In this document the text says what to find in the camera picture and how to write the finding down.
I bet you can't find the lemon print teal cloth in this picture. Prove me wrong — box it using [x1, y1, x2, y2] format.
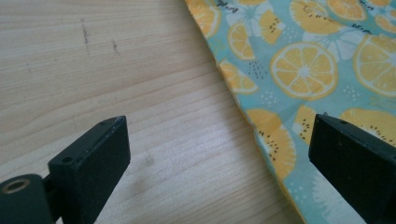
[184, 0, 396, 224]

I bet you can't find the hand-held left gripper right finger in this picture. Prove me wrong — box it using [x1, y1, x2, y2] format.
[308, 113, 396, 224]

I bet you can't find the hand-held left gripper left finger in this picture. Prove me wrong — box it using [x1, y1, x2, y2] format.
[47, 115, 132, 224]

